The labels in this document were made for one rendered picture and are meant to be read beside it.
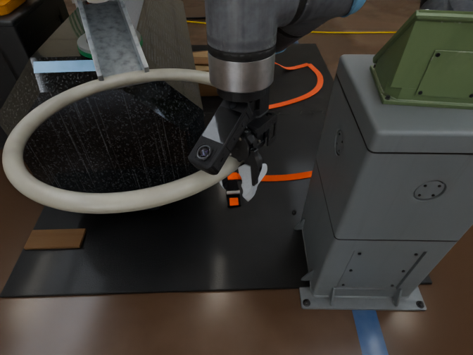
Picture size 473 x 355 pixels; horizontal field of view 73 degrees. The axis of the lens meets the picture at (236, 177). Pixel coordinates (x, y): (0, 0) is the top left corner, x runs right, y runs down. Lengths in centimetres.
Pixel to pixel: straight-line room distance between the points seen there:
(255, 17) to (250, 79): 7
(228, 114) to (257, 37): 12
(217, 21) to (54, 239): 146
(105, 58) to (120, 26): 14
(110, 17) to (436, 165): 97
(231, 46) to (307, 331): 116
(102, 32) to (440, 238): 118
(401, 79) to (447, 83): 10
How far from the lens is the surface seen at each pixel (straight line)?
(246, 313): 138
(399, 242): 116
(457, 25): 85
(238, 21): 40
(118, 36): 103
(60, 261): 166
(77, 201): 50
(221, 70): 43
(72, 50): 131
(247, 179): 52
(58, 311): 155
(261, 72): 43
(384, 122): 82
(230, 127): 45
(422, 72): 87
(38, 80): 129
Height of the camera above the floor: 129
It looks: 46 degrees down
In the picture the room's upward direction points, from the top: straight up
